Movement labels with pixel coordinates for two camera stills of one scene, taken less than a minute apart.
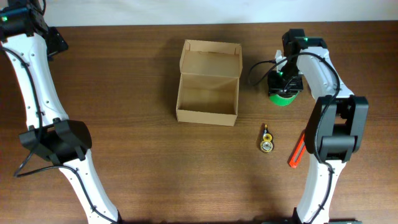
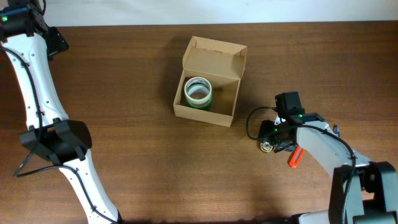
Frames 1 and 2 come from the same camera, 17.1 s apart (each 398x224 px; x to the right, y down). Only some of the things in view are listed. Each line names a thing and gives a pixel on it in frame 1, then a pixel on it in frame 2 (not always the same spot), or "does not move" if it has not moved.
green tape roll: x=281 y=101 to x=199 y=98
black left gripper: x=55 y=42 does not move
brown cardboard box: x=208 y=91 does not move
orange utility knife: x=298 y=153 does not move
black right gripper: x=274 y=87 to x=264 y=134
